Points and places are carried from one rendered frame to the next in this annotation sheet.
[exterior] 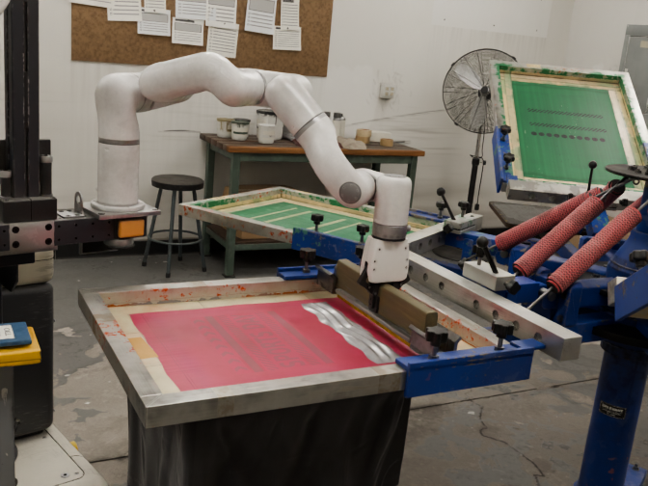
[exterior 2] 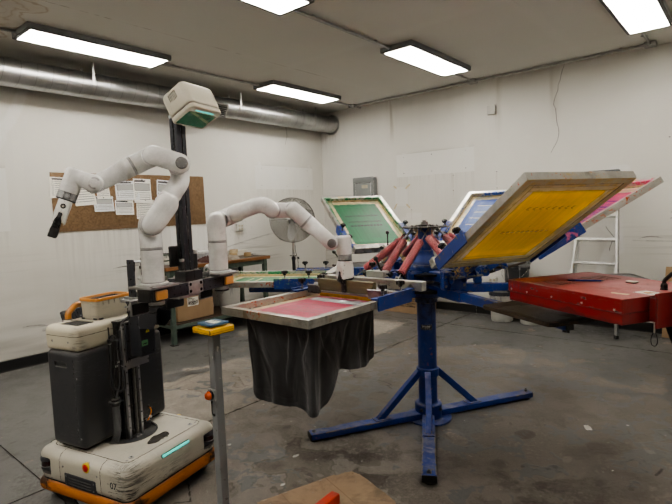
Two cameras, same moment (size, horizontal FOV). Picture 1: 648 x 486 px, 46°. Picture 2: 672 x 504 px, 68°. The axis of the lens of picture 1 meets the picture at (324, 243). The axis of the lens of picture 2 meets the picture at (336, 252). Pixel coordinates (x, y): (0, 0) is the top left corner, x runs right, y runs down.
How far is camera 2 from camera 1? 1.20 m
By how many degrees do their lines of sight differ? 23
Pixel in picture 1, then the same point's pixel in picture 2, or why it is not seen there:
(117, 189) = (222, 262)
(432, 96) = (262, 227)
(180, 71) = (248, 206)
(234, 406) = (332, 318)
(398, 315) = (358, 289)
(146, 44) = (100, 217)
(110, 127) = (216, 235)
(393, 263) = (349, 270)
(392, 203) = (346, 245)
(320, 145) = (315, 226)
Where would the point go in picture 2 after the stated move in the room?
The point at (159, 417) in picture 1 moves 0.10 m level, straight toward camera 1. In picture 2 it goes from (312, 324) to (325, 328)
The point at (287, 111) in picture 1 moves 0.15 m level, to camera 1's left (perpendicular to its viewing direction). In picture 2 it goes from (298, 215) to (270, 217)
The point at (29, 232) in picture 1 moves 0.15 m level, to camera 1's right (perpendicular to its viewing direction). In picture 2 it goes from (195, 285) to (226, 282)
